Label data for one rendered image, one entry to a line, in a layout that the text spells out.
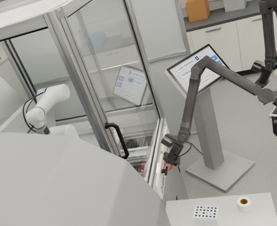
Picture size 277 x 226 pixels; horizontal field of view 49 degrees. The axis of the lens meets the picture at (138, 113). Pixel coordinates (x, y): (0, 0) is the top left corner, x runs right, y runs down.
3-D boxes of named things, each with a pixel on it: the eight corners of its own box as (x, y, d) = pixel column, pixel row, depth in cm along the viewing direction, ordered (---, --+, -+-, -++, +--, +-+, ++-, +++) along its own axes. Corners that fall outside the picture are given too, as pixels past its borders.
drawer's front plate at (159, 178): (167, 166, 199) (162, 153, 194) (162, 199, 175) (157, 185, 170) (164, 166, 200) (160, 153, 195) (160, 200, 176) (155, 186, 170)
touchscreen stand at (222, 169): (255, 164, 292) (241, 67, 245) (226, 193, 273) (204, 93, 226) (214, 148, 331) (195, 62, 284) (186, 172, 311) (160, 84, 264)
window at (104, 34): (160, 118, 220) (118, -20, 175) (142, 213, 148) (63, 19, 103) (159, 118, 220) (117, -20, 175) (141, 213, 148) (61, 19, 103)
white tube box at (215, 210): (219, 211, 164) (218, 206, 162) (217, 223, 157) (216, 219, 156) (196, 209, 169) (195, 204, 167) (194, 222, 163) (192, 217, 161)
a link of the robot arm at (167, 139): (186, 136, 170) (189, 135, 178) (168, 126, 173) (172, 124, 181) (175, 154, 172) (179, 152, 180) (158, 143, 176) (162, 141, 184)
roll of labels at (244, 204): (253, 204, 161) (252, 198, 160) (248, 213, 157) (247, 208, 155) (241, 200, 166) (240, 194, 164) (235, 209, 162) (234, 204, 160)
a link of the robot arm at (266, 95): (201, 49, 164) (204, 52, 174) (187, 71, 167) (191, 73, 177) (278, 93, 152) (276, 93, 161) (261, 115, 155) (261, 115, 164)
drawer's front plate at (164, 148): (170, 137, 226) (166, 125, 221) (167, 163, 202) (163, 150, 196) (168, 138, 226) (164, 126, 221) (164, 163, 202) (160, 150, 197)
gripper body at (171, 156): (163, 153, 184) (168, 144, 180) (179, 159, 185) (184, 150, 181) (162, 160, 179) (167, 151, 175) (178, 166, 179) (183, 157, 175)
